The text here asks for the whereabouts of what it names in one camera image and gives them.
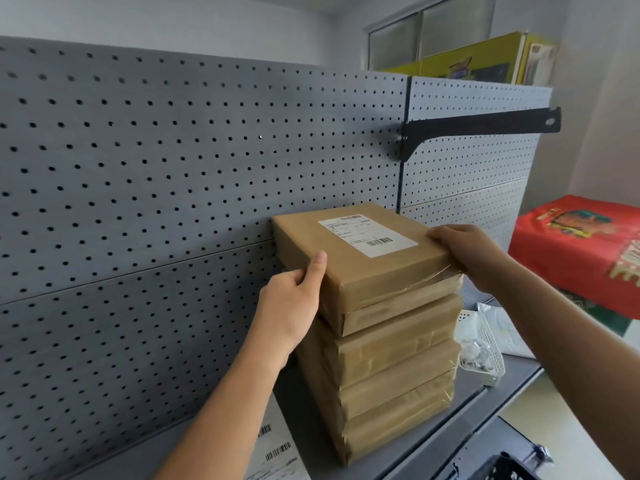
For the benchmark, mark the person's right hand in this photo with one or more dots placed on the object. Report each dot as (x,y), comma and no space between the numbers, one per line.
(477,254)

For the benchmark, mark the person's left hand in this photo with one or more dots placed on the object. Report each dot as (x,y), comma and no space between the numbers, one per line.
(285,314)

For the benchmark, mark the person's left thumb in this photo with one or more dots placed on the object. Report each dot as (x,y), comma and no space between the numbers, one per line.
(315,272)

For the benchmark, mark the person's right fingers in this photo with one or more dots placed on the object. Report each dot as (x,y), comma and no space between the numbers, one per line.
(447,233)

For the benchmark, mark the brown parcel with white label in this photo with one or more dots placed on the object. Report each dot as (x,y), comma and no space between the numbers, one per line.
(360,284)

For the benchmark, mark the person's right forearm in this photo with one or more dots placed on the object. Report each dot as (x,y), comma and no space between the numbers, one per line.
(575,369)

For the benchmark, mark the person's left forearm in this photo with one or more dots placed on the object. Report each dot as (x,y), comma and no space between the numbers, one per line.
(225,419)

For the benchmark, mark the small grey pegboard panel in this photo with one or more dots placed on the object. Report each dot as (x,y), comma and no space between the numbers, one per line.
(475,184)

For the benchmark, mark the brown paper parcel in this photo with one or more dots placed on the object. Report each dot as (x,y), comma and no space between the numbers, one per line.
(395,344)
(400,387)
(400,432)

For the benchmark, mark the white plastic bag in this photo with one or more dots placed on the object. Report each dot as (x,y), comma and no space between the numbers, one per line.
(510,334)

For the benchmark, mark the white plastic basket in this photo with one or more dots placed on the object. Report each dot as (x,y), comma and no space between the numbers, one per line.
(487,354)

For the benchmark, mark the red printed box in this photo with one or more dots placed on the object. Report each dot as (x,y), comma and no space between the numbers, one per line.
(575,254)

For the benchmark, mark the yellow cardboard box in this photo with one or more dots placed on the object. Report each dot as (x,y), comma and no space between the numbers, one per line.
(480,62)

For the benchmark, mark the green box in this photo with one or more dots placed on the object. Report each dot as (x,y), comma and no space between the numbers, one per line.
(602,314)

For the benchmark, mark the grey metal shelf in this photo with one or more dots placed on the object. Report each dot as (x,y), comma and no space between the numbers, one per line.
(470,409)

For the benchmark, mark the white parcel with barcode labels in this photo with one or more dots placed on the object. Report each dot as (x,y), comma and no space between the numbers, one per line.
(280,449)

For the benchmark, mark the large grey pegboard panel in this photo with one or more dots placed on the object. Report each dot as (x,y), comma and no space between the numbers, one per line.
(150,194)

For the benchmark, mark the beige printed box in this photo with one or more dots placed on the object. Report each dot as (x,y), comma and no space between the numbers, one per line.
(540,64)

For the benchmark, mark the black plastic crate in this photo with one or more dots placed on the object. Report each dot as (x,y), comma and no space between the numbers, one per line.
(505,469)

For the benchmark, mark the black metal shelf bracket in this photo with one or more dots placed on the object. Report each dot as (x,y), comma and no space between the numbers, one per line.
(475,124)

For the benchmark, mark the window with metal frame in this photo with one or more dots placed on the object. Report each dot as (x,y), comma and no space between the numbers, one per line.
(400,39)

